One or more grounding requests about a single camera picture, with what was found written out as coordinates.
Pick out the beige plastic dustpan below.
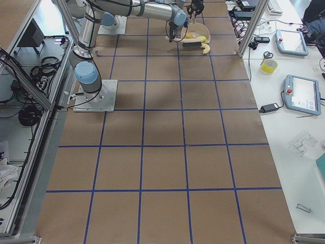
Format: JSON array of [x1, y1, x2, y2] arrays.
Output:
[[180, 14, 211, 44]]

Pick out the near teach pendant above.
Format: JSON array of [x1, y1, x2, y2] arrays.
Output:
[[284, 75, 321, 116]]

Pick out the beige hand brush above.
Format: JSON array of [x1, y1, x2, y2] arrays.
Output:
[[165, 36, 202, 48]]

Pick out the aluminium frame post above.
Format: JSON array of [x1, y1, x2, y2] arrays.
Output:
[[238, 0, 268, 58]]

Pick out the yellow tape roll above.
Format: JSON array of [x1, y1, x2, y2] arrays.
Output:
[[261, 58, 278, 74]]

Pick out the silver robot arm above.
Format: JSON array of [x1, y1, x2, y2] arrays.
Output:
[[102, 1, 204, 29], [70, 1, 186, 94]]

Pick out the pale banana peel piece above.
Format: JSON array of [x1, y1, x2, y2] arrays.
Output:
[[201, 43, 210, 55]]

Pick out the far teach pendant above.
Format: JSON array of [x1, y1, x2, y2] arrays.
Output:
[[275, 29, 309, 56]]

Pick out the orange potato toy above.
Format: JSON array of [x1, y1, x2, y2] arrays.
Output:
[[185, 33, 196, 39]]

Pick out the black handled scissors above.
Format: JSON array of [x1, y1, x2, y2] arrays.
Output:
[[260, 51, 274, 65]]

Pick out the yellow sponge piece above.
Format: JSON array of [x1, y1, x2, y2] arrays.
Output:
[[196, 36, 207, 43]]

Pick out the clear plastic bag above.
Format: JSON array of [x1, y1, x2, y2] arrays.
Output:
[[288, 131, 318, 155]]

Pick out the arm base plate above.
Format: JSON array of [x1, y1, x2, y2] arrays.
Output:
[[73, 80, 118, 112], [98, 15, 127, 36]]

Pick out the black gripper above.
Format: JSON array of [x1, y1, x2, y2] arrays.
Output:
[[187, 0, 204, 15], [168, 21, 178, 42]]

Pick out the teach pendant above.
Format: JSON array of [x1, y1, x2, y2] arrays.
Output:
[[284, 75, 321, 116], [275, 29, 309, 56]]

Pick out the black power adapter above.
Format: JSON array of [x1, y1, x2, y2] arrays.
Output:
[[259, 103, 279, 113]]

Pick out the black monitor on shelf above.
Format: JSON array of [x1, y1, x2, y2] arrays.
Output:
[[14, 19, 45, 54]]

